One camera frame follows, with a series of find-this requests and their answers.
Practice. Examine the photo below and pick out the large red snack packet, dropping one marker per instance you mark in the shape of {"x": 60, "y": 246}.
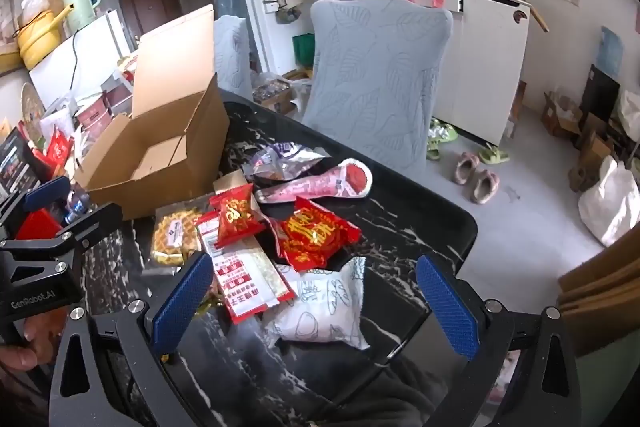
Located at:
{"x": 312, "y": 234}

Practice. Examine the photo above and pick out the white refrigerator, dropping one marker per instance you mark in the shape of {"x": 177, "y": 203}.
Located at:
{"x": 60, "y": 62}

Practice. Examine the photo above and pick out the brown floor cardboard box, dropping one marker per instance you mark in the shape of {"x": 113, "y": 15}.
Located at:
{"x": 560, "y": 117}

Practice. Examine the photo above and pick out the person's left hand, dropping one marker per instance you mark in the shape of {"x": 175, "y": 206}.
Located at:
{"x": 30, "y": 349}

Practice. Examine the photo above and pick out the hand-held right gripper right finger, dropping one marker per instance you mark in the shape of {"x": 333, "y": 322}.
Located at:
{"x": 447, "y": 307}

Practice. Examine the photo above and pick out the white printed snack bag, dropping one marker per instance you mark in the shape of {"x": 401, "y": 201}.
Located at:
{"x": 320, "y": 307}

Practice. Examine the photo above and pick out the clear waffle packet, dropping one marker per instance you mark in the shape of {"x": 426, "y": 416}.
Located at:
{"x": 170, "y": 232}

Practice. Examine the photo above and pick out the cardboard box of jars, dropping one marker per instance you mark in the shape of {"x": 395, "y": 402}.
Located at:
{"x": 272, "y": 92}

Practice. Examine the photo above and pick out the pink slipper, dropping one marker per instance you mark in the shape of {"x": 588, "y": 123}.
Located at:
{"x": 485, "y": 187}
{"x": 466, "y": 168}

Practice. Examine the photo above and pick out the clear water bottle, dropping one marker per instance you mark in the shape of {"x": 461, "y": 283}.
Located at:
{"x": 77, "y": 207}

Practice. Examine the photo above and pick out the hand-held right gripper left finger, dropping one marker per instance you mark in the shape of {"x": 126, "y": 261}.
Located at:
{"x": 182, "y": 302}

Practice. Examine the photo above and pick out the silver purple snack bag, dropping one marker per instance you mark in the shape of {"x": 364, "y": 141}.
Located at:
{"x": 285, "y": 162}

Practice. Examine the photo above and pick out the small red snack packet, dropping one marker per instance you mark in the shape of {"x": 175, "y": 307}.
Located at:
{"x": 235, "y": 217}

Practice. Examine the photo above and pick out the green electric kettle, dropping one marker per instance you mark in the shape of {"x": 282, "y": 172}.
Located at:
{"x": 82, "y": 7}

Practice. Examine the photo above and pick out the yellow pot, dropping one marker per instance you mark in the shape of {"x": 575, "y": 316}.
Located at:
{"x": 37, "y": 39}

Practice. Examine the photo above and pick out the pink cone-shaped snack packet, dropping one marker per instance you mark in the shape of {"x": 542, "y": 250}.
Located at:
{"x": 320, "y": 187}

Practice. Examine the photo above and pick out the white cabinet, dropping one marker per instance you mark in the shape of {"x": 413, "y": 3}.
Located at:
{"x": 480, "y": 72}

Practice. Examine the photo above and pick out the pink gift box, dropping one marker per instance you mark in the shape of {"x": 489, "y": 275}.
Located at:
{"x": 95, "y": 114}

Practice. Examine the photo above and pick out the red white packet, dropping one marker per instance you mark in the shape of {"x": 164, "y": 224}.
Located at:
{"x": 240, "y": 277}

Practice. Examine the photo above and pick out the white plastic bag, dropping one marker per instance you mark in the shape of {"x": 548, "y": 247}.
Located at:
{"x": 610, "y": 207}

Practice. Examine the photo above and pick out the green slipper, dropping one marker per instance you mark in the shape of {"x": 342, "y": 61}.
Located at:
{"x": 494, "y": 155}
{"x": 442, "y": 132}

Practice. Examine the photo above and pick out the red snack bag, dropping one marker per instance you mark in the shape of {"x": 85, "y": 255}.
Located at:
{"x": 59, "y": 147}

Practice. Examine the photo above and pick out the brown door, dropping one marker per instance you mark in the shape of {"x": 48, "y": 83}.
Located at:
{"x": 150, "y": 7}

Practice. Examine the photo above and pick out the red plastic box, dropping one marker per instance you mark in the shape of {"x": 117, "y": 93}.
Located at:
{"x": 37, "y": 224}

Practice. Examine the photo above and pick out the black printed box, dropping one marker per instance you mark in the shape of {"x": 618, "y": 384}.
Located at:
{"x": 17, "y": 162}

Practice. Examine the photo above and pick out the grey leaf-pattern chair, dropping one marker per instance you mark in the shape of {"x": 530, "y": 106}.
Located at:
{"x": 232, "y": 57}
{"x": 375, "y": 82}

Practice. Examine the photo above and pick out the green bin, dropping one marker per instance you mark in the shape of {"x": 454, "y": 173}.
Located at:
{"x": 302, "y": 49}

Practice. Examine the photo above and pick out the gold paper box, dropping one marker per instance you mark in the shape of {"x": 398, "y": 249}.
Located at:
{"x": 230, "y": 182}

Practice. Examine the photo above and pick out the round woven plate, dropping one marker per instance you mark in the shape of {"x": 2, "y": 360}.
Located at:
{"x": 32, "y": 112}

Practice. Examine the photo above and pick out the wooden planks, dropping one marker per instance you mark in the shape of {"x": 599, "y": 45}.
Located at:
{"x": 605, "y": 287}

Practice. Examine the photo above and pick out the white wall socket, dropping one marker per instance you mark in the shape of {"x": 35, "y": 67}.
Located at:
{"x": 270, "y": 6}

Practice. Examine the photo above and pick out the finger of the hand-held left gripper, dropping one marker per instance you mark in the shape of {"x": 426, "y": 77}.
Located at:
{"x": 100, "y": 219}
{"x": 47, "y": 193}

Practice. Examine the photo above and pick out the gold framed picture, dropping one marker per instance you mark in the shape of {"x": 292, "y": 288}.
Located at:
{"x": 6, "y": 14}

